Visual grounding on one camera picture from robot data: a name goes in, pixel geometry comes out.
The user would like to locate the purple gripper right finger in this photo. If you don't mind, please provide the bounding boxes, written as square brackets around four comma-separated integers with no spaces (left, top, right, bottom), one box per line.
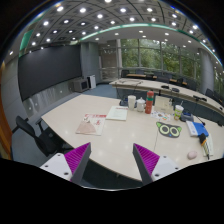
[132,143,181,186]

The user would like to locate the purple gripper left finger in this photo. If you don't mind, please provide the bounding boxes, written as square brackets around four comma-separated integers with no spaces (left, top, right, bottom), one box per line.
[40,142,92,185]

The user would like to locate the pink computer mouse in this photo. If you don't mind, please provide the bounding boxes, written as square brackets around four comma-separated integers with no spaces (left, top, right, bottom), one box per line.
[187,151,197,160]

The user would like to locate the black office chair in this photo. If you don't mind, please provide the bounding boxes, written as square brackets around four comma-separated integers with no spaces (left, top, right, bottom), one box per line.
[16,116,72,156]

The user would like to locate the red-white magazine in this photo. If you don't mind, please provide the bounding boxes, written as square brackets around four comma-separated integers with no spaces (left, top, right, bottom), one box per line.
[76,114,106,136]

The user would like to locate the colourful sticker sheet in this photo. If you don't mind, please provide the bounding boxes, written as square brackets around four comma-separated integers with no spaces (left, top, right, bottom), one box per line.
[151,111,170,121]

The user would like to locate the white green booklet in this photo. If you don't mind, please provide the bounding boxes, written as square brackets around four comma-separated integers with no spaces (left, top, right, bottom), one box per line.
[106,106,128,121]

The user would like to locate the white teapot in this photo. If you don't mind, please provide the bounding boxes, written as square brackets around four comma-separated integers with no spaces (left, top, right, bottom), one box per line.
[137,98,146,112]

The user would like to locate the white table calendar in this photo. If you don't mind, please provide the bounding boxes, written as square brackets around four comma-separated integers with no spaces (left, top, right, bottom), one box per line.
[154,96,173,114]

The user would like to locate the black yellow utility knife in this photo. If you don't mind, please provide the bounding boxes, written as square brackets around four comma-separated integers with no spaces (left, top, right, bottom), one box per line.
[199,133,210,160]

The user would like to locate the green-white drink cup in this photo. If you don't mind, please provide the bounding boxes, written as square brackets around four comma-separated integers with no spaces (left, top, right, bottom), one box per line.
[174,105,184,120]

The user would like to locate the white paper cup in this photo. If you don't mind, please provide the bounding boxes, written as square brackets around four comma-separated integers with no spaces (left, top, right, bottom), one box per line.
[128,95,136,110]

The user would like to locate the red thermos bottle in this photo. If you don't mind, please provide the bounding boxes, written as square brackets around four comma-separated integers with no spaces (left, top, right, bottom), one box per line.
[145,91,154,114]

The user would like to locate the grey cabinet box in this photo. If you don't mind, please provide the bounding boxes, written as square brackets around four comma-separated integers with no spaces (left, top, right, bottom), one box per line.
[69,79,89,93]

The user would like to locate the long rear conference table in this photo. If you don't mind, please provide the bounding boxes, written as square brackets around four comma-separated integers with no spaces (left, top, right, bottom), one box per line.
[110,78,224,116]

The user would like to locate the white air purifier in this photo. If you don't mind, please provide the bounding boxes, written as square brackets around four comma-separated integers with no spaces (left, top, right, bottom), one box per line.
[87,75,96,89]

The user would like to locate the large black wall screen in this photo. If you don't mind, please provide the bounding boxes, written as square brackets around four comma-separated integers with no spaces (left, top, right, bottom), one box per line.
[18,45,82,100]

